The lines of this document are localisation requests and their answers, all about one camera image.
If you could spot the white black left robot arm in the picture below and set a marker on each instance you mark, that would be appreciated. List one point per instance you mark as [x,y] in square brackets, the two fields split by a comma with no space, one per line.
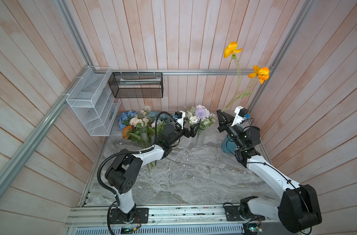
[118,172]

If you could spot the purple white flower bouquet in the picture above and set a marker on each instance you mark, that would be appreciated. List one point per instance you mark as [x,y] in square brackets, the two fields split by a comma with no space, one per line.
[200,114]

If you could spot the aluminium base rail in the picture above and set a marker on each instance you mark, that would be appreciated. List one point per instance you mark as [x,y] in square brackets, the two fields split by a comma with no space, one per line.
[197,219]

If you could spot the orange gerbera flower stem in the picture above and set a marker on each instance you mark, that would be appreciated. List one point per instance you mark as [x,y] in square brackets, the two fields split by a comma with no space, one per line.
[128,132]

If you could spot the pink white green bouquet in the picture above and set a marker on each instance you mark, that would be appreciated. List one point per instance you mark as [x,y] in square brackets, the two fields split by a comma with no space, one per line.
[144,139]

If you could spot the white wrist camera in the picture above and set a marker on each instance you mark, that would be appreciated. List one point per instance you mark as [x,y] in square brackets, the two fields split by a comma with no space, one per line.
[241,115]
[179,119]

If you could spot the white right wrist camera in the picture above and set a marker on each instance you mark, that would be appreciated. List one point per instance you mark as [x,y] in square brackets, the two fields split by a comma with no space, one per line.
[241,115]

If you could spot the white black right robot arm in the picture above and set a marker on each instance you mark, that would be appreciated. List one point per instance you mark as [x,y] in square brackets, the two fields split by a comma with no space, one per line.
[299,206]

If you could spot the white wire mesh shelf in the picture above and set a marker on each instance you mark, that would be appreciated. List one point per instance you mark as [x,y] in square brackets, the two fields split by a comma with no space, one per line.
[93,102]

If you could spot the black wire mesh basket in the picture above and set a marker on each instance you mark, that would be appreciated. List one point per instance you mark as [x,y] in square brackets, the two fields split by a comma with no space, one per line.
[137,85]

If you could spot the aluminium frame rail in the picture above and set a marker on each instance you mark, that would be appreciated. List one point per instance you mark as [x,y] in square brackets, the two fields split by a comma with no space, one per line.
[178,72]

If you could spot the clear ribbed glass vase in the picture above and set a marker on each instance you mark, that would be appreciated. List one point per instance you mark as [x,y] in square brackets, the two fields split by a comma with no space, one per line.
[198,140]

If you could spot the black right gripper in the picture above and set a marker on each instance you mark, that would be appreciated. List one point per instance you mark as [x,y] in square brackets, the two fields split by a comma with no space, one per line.
[222,116]

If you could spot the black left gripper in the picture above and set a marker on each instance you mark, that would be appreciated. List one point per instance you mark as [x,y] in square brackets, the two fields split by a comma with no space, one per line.
[191,133]

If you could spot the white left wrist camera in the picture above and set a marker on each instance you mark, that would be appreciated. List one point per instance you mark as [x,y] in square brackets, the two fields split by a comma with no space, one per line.
[179,119]

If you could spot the teal cylindrical vase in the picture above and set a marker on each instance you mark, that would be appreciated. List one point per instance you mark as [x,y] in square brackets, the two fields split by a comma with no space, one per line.
[228,146]

